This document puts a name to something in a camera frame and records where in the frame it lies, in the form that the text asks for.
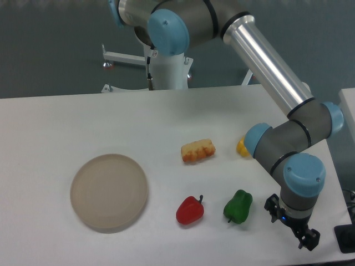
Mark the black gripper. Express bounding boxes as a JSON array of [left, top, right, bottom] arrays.
[[264, 194, 320, 251]]

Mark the red toy bell pepper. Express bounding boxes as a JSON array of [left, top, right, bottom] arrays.
[[176, 195, 204, 225]]

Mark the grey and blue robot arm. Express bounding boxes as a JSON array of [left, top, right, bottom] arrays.
[[108, 1, 344, 250]]

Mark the green toy bell pepper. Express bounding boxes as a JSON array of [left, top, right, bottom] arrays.
[[223, 190, 253, 224]]

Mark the yellow toy bell pepper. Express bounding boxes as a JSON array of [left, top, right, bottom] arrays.
[[236, 136, 250, 157]]

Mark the black device at table edge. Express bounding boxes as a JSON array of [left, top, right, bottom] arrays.
[[334, 224, 354, 254]]

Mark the toy toasted bread piece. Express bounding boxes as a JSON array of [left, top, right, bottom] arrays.
[[181, 139, 216, 162]]

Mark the white side table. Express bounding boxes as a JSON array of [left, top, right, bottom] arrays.
[[339, 88, 355, 141]]

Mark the beige round plate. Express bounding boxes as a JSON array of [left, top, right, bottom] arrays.
[[70, 154, 149, 233]]

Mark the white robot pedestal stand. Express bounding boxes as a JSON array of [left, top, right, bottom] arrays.
[[100, 26, 258, 94]]

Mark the black cable on pedestal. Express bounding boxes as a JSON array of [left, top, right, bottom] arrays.
[[146, 44, 156, 91]]

